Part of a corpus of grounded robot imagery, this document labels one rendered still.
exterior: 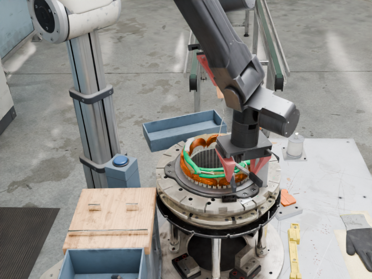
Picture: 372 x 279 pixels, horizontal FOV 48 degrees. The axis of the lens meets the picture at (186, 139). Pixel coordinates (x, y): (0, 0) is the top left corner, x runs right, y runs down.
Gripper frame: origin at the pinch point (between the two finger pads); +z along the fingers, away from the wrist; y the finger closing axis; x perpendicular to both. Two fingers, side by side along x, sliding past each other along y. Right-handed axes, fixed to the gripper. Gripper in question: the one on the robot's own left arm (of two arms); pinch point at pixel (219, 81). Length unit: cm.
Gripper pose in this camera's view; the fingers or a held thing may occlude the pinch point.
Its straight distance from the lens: 94.8
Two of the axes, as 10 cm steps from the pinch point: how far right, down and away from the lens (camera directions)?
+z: 1.6, 9.6, 2.4
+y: 8.6, -2.5, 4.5
